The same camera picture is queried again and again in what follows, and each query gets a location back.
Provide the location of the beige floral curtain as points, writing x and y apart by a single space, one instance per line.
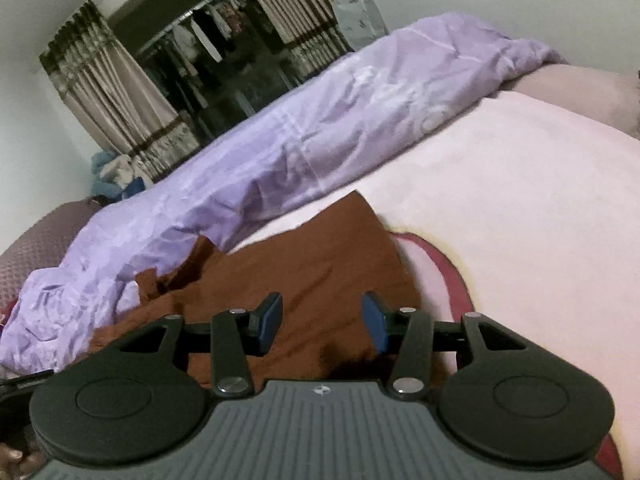
295 10
110 90

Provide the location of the maroon quilted headboard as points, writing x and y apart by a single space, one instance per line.
40 245

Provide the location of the pile of blue white clothes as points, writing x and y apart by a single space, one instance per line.
117 172

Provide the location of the translucent plastic bag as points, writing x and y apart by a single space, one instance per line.
360 15

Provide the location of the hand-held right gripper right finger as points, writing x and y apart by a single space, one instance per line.
375 322

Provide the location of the person's left hand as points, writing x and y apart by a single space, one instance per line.
17 455

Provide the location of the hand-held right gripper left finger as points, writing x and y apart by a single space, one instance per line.
267 320

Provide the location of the pink pillow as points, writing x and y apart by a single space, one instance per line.
575 90

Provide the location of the purple duvet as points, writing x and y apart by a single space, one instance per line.
300 130

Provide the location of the pink bed blanket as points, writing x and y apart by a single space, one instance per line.
525 210

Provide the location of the brown pillow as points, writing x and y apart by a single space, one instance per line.
320 270

